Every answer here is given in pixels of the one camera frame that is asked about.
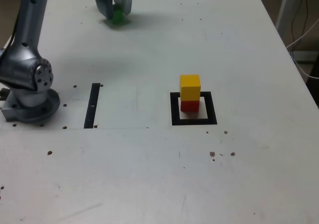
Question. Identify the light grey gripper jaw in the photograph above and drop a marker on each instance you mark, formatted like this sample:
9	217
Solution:
127	0

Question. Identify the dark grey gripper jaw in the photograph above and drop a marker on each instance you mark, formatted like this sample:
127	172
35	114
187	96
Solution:
103	2

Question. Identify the green cube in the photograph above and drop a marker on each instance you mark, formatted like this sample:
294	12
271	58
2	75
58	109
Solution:
118	16

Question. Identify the yellow cube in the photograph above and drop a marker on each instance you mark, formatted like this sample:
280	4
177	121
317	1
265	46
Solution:
190	88

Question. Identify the red cube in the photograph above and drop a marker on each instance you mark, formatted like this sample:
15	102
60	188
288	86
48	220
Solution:
190	106

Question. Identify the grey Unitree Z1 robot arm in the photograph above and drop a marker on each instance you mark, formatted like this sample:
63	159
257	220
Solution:
27	67

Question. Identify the black tape square outline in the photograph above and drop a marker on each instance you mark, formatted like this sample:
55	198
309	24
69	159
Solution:
174	119

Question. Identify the black tape strip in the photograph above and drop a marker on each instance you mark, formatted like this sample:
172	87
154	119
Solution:
91	97

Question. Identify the white metal frame leg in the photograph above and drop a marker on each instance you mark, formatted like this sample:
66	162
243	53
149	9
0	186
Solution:
286	5

